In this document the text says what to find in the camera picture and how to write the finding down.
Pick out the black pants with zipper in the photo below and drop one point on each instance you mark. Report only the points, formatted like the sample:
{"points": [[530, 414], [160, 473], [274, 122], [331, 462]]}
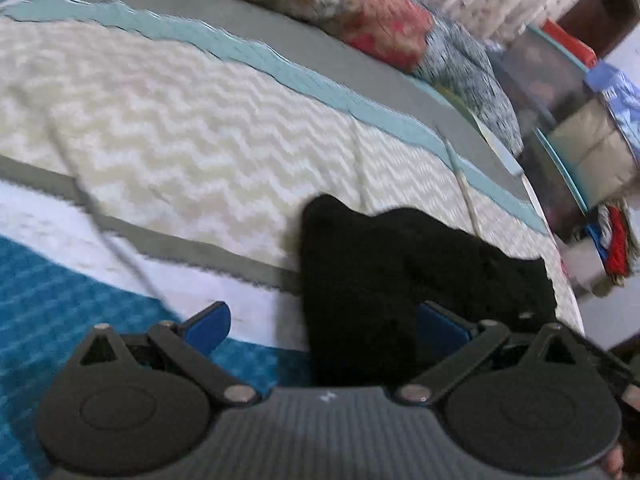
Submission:
{"points": [[400, 280]]}

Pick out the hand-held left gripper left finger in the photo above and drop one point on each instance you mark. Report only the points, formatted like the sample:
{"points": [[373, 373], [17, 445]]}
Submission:
{"points": [[212, 322]]}

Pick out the clear plastic storage box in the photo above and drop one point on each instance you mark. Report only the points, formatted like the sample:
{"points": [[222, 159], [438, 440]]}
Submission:
{"points": [[550, 85]]}

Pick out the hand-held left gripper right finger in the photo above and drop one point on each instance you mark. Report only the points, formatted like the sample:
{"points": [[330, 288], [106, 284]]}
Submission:
{"points": [[442, 326]]}

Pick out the printed patterned bedsheet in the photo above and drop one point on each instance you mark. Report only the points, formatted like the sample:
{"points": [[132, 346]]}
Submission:
{"points": [[200, 135]]}

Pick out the pile of colourful clothes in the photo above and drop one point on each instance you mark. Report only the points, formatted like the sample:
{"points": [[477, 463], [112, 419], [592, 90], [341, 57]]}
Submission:
{"points": [[615, 240]]}

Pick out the dark wooden furniture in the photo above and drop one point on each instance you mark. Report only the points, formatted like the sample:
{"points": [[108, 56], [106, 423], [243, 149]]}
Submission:
{"points": [[605, 10]]}

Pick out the blue patterned bag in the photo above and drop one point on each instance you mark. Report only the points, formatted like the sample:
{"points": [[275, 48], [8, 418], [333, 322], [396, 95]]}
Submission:
{"points": [[617, 95]]}

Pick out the blue paisley pillow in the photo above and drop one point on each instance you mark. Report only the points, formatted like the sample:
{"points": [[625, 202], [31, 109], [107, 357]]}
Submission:
{"points": [[470, 80]]}

